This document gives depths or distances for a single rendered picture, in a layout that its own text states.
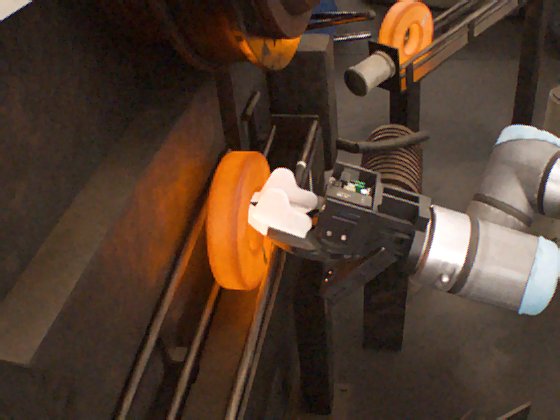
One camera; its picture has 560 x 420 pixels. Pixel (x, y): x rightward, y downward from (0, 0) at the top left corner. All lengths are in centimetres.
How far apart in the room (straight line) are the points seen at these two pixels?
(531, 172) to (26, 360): 61
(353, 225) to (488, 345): 95
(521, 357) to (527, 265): 87
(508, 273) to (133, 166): 40
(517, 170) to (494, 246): 16
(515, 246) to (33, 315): 48
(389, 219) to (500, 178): 21
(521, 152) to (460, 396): 77
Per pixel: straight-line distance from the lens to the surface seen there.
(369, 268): 67
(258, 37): 57
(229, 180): 62
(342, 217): 62
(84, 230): 52
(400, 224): 63
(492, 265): 65
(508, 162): 79
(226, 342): 69
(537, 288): 67
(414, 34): 127
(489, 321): 157
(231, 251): 61
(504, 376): 147
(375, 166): 114
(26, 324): 45
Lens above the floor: 117
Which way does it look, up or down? 38 degrees down
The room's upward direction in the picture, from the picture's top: 7 degrees counter-clockwise
